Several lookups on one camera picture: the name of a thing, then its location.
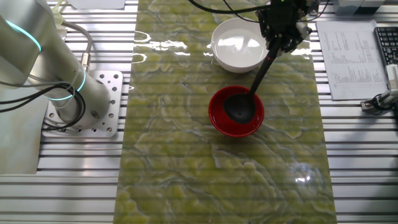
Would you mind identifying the blank white paper sheet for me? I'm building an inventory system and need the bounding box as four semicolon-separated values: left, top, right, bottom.
66;0;126;11

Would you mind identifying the silver camera clamp stand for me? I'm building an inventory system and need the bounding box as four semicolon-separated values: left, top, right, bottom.
360;89;398;116

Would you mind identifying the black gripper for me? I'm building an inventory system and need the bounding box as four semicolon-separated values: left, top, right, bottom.
256;0;313;57

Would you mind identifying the black ladle with red ring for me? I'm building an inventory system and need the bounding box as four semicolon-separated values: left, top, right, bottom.
223;35;282;125

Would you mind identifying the grey robot conduit cable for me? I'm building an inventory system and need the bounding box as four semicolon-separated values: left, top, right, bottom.
60;21;93;73

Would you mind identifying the printed table paper sheet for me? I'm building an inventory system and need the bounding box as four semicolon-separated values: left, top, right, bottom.
316;19;389;101

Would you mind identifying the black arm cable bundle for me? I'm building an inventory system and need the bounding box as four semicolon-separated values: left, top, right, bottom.
0;0;330;130

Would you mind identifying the black keyboard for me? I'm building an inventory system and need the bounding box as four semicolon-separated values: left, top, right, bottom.
374;26;398;67

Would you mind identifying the green marble pattern mat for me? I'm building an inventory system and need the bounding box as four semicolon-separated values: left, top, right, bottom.
113;0;338;224

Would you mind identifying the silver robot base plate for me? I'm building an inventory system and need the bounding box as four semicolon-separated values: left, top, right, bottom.
42;70;124;138

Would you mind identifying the small metal clamp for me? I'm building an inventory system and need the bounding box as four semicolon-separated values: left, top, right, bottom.
309;0;321;17

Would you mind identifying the yellow fly swatter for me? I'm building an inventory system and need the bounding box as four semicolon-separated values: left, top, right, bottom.
49;0;68;32

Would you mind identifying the red bowl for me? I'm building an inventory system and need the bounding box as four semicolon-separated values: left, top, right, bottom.
208;85;266;138

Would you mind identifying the grey black box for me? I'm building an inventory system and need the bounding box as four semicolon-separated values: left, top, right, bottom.
332;0;386;16

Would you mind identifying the white ceramic bowl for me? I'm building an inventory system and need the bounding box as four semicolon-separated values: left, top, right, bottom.
211;17;270;74

